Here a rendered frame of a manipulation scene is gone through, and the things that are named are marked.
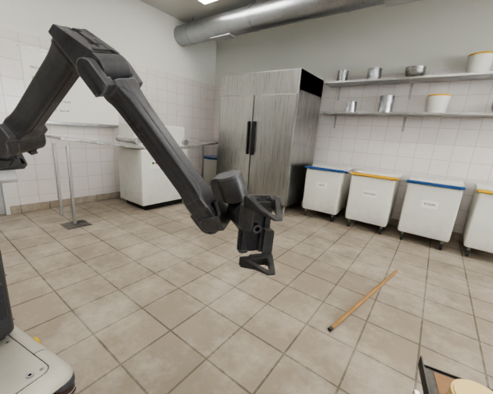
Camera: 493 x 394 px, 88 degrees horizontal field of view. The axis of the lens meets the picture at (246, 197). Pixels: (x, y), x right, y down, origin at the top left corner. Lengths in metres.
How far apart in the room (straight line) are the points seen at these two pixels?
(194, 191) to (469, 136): 3.89
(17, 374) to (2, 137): 0.86
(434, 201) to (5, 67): 5.06
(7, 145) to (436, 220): 3.59
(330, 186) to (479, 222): 1.61
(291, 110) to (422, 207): 2.00
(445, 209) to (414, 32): 2.30
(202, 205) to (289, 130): 3.20
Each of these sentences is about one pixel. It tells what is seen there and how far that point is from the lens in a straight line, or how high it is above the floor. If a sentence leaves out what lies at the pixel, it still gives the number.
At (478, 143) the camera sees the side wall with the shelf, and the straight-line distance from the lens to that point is 4.21.
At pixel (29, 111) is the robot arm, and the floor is 1.18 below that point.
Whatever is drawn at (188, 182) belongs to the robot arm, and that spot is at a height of 1.05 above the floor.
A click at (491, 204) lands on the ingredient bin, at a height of 0.63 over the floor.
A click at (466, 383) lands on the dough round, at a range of 0.41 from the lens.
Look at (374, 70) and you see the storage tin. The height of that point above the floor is 2.09.
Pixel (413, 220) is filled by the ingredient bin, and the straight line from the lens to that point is 3.64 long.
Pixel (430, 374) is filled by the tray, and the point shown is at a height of 0.90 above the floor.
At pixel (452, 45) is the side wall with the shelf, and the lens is 4.37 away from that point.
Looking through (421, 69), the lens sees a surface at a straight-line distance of 4.07.
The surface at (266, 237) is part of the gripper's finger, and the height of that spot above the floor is 0.97.
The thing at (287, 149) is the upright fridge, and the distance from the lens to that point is 3.71.
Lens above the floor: 1.16
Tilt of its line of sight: 14 degrees down
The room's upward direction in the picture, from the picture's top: 4 degrees clockwise
